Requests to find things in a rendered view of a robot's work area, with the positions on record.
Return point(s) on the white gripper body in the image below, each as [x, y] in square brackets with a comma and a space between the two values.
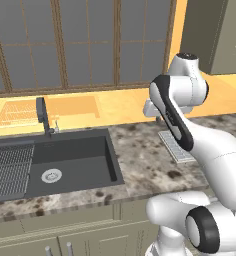
[152, 108]

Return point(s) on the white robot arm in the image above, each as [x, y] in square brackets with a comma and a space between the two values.
[220, 156]

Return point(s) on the dark grey sink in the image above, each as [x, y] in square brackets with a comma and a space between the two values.
[73, 163]

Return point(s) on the small silver soap dispenser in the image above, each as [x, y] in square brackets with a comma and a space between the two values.
[57, 126]

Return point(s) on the wooden framed window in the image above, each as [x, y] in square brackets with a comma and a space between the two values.
[80, 43]

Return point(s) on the dark grey tap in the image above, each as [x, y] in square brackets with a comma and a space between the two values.
[41, 111]

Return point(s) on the olive cupboard front panel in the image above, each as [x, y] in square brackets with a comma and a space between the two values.
[70, 218]

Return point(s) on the dark grey sink rack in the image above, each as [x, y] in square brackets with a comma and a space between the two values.
[10, 171]

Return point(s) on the olive wall cupboard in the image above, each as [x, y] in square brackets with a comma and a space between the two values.
[220, 33]

